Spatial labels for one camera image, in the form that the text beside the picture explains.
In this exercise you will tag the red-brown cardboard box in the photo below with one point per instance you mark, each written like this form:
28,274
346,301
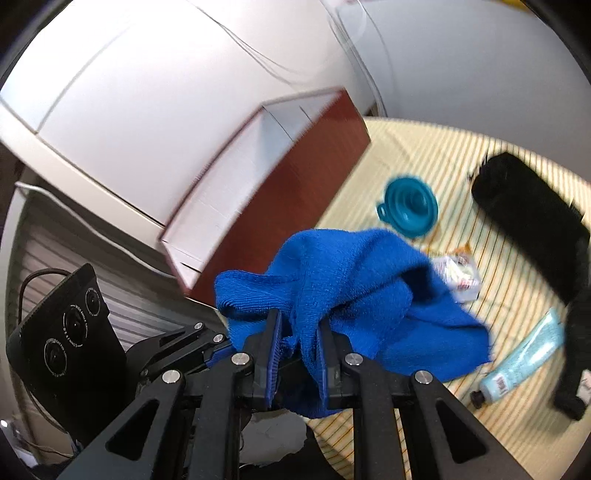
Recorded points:
295,194

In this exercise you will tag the light blue fruit-print tube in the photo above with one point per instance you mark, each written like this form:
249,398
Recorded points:
526,355

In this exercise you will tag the black fleece cloth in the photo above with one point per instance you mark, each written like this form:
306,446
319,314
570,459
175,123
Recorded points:
521,207

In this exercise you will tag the blue terry towel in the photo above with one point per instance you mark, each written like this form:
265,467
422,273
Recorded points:
360,277

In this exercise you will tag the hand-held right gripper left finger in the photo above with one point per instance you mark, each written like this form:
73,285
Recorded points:
276,350

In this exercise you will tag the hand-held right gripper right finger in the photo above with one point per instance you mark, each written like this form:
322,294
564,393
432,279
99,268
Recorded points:
323,360

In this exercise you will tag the teal silicone funnel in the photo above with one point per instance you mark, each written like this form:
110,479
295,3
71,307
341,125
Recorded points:
411,207

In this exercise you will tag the small white packet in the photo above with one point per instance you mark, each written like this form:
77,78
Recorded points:
457,277

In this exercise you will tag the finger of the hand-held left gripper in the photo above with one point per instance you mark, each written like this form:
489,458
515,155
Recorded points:
184,337

